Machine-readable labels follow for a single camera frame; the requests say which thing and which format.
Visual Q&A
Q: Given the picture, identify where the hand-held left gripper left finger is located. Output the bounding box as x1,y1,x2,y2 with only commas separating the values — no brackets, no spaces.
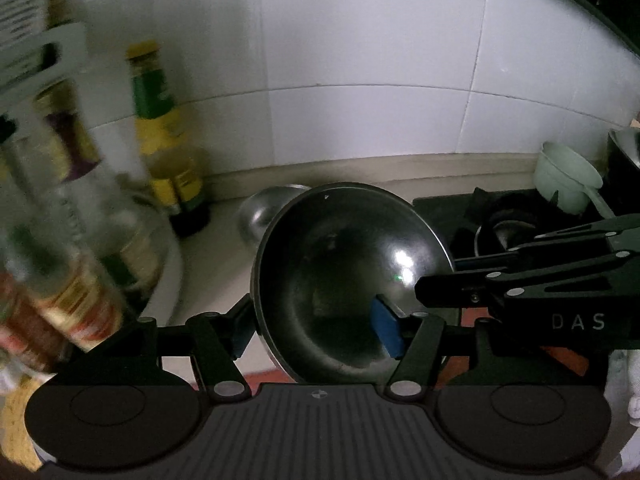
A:
131,294,258,403

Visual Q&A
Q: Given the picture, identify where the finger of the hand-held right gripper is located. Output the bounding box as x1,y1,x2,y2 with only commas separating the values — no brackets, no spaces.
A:
452,214,640,273
414,245,640,311

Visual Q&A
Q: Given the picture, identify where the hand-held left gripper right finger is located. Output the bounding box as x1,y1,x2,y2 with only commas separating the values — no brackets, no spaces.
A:
370,296,496,403

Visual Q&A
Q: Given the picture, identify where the stainless steel bowl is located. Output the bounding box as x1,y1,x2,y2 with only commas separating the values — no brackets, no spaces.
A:
237,185,313,248
250,182,457,385

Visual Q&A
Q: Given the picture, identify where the red cloth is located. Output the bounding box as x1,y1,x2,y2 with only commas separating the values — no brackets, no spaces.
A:
247,305,603,391

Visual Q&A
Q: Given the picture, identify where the black pot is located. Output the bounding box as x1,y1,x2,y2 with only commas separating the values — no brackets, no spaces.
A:
606,127,640,221

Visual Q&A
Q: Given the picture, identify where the black gas stove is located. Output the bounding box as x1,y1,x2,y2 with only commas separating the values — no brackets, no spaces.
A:
412,187,640,261

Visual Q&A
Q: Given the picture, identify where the black stove pot support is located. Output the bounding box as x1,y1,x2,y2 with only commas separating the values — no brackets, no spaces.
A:
472,187,556,251

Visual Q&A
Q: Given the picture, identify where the white two-tier rotating rack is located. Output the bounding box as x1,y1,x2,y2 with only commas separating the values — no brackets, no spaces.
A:
0,22,187,341

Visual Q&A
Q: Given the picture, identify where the yellow cap bottle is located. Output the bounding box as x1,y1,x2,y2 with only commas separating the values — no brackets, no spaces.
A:
0,115,126,356

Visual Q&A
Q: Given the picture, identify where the dark bottle with red label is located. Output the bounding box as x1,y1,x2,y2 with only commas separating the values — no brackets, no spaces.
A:
0,270,61,376

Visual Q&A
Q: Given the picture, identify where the green and yellow bottle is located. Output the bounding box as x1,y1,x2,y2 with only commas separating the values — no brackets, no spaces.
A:
125,40,212,238

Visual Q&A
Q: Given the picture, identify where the clear bottle with purple neck label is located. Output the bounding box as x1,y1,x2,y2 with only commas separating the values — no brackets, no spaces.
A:
30,80,168,306

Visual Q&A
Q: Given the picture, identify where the yellow chenille mat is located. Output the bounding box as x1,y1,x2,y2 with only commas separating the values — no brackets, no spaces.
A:
0,375,41,471

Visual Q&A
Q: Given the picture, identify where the clear ribbed plastic container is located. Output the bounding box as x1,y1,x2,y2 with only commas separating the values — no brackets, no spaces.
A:
0,0,57,63

